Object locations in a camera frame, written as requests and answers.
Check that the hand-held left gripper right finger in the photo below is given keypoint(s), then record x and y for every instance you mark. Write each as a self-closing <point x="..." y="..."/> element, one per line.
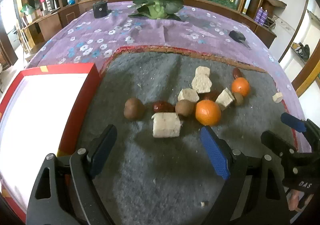
<point x="215" y="150"/>

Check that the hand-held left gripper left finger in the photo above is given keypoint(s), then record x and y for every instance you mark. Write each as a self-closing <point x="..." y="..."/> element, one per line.
<point x="103" y="150"/>

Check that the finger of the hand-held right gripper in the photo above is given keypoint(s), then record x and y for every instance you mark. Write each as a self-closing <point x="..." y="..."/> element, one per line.
<point x="293" y="122"/>
<point x="275" y="141"/>

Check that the large orange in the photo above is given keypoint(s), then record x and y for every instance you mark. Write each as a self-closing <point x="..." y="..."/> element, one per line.
<point x="208" y="112"/>

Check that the large brown kiwi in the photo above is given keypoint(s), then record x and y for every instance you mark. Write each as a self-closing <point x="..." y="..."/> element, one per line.
<point x="134" y="108"/>

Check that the beige foam block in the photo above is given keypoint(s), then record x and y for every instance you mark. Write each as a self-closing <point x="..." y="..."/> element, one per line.
<point x="188" y="95"/>
<point x="201" y="83"/>
<point x="225" y="99"/>
<point x="202" y="71"/>

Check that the large white foam block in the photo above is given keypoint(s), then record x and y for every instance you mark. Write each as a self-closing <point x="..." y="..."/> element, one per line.
<point x="166" y="125"/>

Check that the small brown nut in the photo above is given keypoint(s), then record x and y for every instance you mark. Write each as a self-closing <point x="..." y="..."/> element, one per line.
<point x="238" y="98"/>

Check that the red box with white inside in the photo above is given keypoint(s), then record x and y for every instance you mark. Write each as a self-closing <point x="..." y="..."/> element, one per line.
<point x="37" y="115"/>

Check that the person's right hand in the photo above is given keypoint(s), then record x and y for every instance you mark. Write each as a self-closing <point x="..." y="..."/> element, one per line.
<point x="294" y="198"/>

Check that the small beige foam piece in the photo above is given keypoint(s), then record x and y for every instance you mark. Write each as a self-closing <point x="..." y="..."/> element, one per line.
<point x="277" y="97"/>

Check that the grey felt mat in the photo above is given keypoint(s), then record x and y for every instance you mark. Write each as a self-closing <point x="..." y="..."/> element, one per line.
<point x="150" y="165"/>

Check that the foam crumb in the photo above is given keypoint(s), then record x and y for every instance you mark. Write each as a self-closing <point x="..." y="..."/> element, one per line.
<point x="204" y="204"/>

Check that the small orange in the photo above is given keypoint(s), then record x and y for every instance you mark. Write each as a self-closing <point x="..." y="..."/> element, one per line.
<point x="240" y="87"/>

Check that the small black object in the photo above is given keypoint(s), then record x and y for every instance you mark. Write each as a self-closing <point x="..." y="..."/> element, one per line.
<point x="237" y="35"/>

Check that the purple spray can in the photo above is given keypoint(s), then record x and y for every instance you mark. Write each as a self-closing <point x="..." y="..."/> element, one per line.
<point x="260" y="14"/>
<point x="264" y="16"/>

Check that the purple floral tablecloth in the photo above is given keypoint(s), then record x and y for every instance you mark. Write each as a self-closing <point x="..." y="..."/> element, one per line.
<point x="150" y="30"/>

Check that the wooden sideboard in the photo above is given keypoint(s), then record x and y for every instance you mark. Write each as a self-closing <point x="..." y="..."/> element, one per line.
<point x="50" y="25"/>

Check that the black box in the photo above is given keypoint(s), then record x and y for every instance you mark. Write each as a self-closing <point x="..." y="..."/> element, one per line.
<point x="100" y="10"/>

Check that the green leafy plant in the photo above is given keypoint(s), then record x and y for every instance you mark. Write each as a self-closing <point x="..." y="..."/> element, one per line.
<point x="157" y="3"/>

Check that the pink bottle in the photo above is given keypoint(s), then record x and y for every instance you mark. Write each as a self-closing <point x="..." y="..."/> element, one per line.
<point x="43" y="3"/>

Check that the green bag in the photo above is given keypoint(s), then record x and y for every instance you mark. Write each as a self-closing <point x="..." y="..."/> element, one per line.
<point x="27" y="9"/>

